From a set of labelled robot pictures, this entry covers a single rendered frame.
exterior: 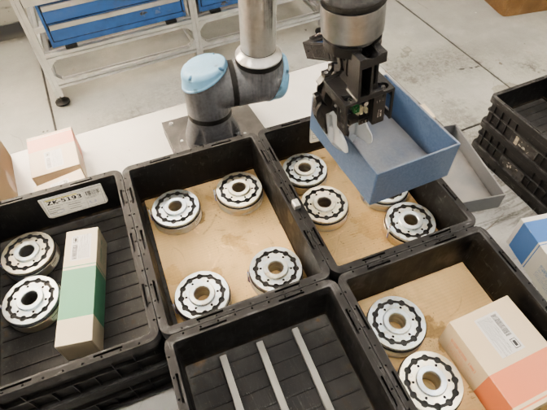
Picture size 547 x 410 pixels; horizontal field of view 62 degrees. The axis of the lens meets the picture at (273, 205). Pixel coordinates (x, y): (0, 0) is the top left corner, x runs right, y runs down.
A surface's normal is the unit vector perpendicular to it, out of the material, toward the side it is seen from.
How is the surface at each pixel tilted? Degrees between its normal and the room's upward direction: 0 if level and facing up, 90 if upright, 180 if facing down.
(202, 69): 7
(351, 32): 92
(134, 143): 0
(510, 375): 0
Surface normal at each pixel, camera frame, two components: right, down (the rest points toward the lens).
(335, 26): -0.62, 0.66
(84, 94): -0.02, -0.63
